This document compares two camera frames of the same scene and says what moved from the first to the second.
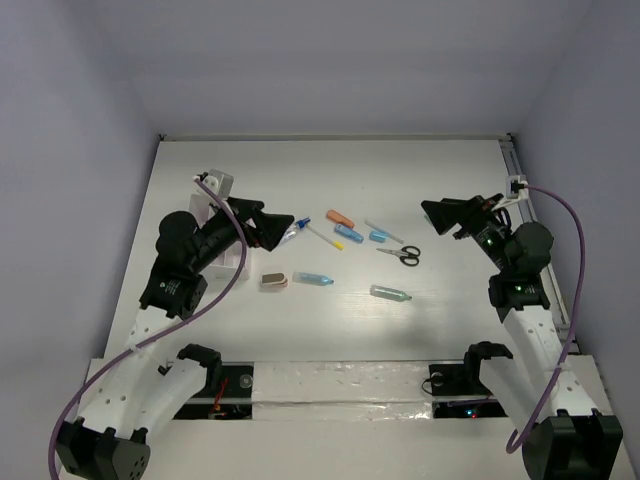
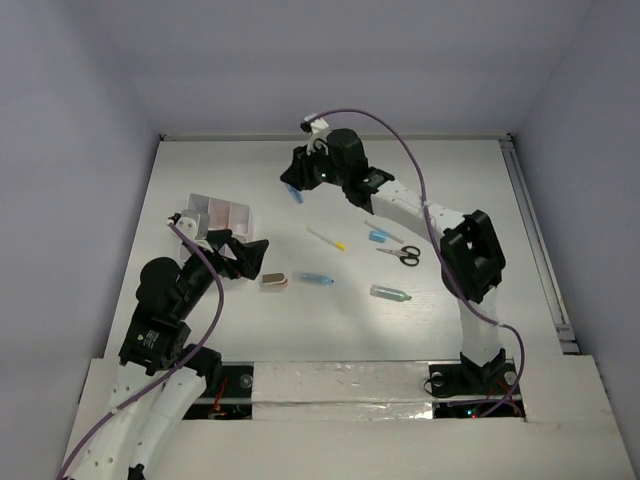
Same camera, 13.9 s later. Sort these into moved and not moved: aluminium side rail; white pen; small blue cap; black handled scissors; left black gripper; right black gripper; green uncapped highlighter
Moved: left black gripper; right black gripper
Not moved: small blue cap; white pen; green uncapped highlighter; aluminium side rail; black handled scissors
